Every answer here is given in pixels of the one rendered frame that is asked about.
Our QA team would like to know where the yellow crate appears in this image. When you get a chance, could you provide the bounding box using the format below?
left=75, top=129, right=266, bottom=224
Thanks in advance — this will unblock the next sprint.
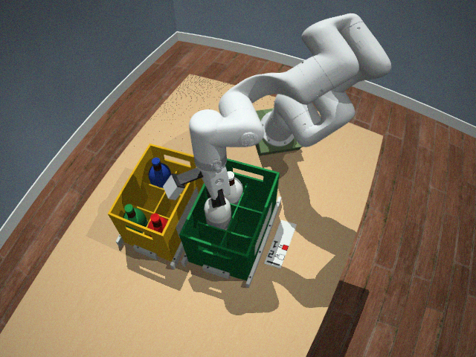
left=108, top=144, right=204, bottom=262

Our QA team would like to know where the white bottle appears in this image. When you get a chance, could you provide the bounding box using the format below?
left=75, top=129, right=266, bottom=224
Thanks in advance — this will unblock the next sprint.
left=205, top=198, right=231, bottom=230

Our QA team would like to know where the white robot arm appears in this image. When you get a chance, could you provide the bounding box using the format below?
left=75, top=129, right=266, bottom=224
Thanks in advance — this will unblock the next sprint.
left=163, top=13, right=391, bottom=200

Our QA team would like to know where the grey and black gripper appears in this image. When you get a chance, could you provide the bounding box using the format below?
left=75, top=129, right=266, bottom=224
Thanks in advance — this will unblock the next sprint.
left=196, top=161, right=231, bottom=208

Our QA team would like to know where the blue bottle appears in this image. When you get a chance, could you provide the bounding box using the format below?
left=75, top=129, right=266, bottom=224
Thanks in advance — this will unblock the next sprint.
left=149, top=158, right=171, bottom=188

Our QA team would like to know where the white paper pick list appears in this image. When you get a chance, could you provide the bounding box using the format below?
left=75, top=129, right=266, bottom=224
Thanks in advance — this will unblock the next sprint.
left=264, top=220, right=296, bottom=268

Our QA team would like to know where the green plastic bottle crate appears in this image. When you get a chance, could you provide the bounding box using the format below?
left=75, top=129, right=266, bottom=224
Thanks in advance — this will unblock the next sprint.
left=179, top=158, right=280, bottom=281

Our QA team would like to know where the red bottle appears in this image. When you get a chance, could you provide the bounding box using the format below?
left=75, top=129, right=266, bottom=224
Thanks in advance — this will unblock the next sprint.
left=148, top=213, right=168, bottom=233

